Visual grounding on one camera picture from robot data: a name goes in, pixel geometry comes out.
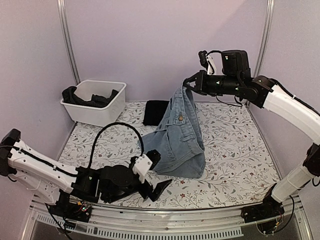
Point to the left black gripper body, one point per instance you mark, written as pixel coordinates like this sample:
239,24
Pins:
146,192

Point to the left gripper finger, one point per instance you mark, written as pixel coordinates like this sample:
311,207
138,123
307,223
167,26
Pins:
150,159
155,194

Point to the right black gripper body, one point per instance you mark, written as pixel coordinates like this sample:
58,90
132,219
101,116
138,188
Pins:
229,85

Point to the blue denim garment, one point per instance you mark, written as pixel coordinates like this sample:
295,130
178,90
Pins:
178,139

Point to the black t-shirt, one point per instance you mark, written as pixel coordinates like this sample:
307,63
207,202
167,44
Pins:
153,112

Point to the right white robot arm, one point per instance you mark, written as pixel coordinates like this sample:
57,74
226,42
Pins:
267,93

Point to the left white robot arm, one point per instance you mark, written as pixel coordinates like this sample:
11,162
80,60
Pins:
50,179

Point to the white plastic laundry bin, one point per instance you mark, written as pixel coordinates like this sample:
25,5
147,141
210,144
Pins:
95,102

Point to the floral patterned table mat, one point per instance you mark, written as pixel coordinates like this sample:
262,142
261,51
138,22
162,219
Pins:
238,168

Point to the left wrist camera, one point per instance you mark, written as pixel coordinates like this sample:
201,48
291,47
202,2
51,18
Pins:
115,181

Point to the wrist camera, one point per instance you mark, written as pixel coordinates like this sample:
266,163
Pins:
235,61
115,181

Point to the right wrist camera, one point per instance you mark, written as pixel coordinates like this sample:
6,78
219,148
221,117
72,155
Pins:
235,61

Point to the front aluminium rail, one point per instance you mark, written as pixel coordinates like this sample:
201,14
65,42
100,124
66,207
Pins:
109,222

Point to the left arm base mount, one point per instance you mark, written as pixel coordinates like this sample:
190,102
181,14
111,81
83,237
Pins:
78,211

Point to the right aluminium frame post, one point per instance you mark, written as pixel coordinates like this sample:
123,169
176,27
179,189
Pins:
270,6

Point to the aluminium frame post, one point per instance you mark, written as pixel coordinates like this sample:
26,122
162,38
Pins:
61,6
270,6

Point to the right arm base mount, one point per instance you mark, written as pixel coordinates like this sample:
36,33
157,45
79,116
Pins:
269,208

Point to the left aluminium frame post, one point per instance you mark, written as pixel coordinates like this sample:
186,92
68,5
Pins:
61,6

